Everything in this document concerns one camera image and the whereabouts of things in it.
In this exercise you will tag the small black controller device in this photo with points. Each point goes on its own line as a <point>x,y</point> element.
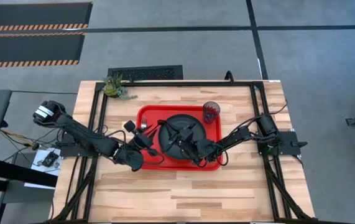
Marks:
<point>50,158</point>

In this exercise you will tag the red plastic tray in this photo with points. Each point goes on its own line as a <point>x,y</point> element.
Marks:
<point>180,165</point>

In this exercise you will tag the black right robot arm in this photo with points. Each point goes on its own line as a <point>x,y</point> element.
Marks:
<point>236,135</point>

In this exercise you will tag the black aluminium table frame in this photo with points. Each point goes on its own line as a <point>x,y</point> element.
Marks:
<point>180,84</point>

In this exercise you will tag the black desk base frame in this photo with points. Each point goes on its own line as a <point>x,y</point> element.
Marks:
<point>15,171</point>

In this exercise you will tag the silver fork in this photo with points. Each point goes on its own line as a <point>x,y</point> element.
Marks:
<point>144,122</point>

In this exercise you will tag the dark red translucent cup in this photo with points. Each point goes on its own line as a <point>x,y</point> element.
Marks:
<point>210,112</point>

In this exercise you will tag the black hazard-striped floor mat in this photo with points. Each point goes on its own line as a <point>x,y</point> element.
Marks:
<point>28,48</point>
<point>34,14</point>

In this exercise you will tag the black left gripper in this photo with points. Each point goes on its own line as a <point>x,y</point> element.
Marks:
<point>141,141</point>

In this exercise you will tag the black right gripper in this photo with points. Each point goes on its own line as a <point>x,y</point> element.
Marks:
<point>186,138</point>

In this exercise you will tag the small green potted plant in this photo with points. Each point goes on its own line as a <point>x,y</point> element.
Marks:
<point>111,88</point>

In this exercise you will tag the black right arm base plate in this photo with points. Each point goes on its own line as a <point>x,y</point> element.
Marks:
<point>286,140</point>

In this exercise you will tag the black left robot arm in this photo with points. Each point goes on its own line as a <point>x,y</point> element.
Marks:
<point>81,133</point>

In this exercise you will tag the dark grey round plate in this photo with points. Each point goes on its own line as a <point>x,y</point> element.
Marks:
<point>200,130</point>

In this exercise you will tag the white paper sheet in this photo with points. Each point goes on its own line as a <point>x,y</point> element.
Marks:
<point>37,165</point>

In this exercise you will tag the black floor grille mat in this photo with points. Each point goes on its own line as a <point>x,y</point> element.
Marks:
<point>146,73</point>

